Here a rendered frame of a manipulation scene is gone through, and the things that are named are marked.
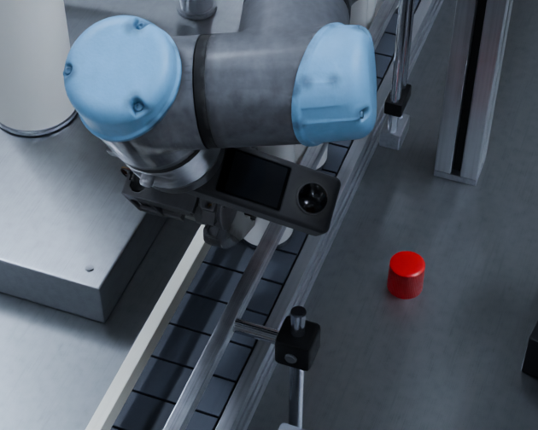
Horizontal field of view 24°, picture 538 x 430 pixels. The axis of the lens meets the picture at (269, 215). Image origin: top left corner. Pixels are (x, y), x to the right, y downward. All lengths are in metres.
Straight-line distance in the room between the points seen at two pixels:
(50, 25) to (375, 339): 0.42
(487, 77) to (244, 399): 0.39
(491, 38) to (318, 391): 0.36
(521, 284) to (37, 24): 0.52
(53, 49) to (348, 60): 0.50
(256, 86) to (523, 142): 0.62
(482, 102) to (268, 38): 0.46
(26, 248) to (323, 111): 0.47
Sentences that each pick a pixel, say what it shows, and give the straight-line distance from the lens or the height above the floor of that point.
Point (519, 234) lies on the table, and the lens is 1.26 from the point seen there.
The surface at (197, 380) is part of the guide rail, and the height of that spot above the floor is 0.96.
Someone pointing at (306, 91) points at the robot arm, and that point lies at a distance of 0.77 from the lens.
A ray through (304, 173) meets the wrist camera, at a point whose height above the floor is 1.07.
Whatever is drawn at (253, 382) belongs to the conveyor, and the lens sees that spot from 1.06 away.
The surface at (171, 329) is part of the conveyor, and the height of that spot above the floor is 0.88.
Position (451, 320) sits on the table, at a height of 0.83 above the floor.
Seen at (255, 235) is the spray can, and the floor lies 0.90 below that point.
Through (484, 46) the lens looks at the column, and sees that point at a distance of 1.18.
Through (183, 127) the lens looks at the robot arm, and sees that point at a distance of 0.79.
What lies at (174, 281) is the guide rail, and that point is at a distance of 1.08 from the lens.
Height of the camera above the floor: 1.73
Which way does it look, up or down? 46 degrees down
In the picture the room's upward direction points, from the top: straight up
